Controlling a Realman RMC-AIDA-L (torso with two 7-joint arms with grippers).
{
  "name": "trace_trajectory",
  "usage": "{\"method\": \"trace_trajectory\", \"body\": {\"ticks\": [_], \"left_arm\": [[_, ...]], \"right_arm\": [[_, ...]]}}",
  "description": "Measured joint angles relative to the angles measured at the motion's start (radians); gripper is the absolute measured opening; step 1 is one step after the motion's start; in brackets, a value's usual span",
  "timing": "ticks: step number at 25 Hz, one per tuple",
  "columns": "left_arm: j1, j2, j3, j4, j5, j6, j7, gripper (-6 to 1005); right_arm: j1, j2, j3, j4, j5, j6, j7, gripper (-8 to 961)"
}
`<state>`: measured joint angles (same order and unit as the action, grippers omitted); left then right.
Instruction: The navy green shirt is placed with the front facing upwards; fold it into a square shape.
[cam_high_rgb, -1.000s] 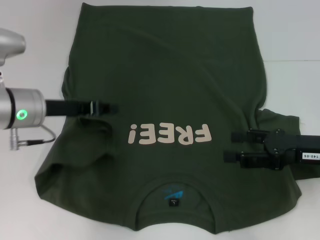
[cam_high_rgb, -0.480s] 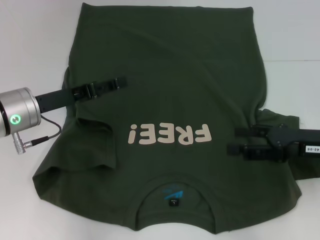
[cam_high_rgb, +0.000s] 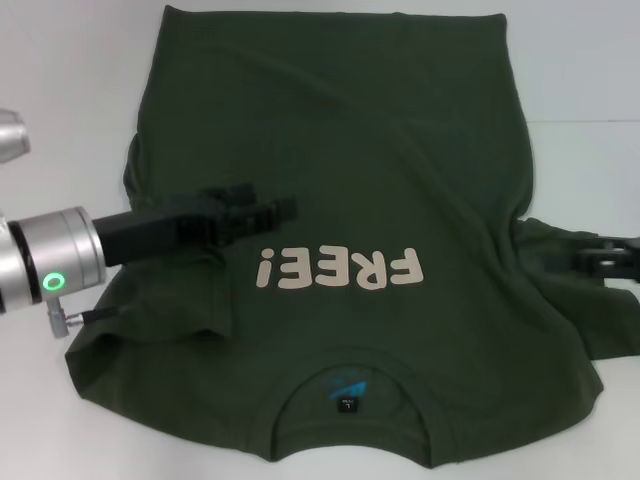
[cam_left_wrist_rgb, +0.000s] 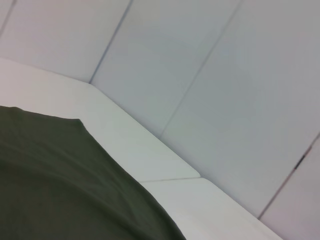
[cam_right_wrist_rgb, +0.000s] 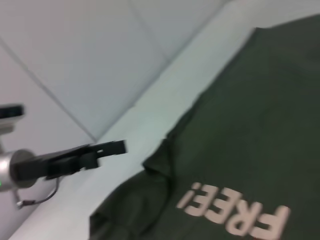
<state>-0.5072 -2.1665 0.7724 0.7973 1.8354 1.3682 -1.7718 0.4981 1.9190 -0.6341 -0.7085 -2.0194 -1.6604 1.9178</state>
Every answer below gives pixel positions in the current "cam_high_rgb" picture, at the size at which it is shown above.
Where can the dark green FREE t-shirt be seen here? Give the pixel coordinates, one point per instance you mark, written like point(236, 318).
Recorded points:
point(325, 150)

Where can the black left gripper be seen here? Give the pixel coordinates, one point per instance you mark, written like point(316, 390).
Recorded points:
point(160, 225)

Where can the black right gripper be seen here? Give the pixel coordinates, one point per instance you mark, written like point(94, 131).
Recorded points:
point(615, 262)

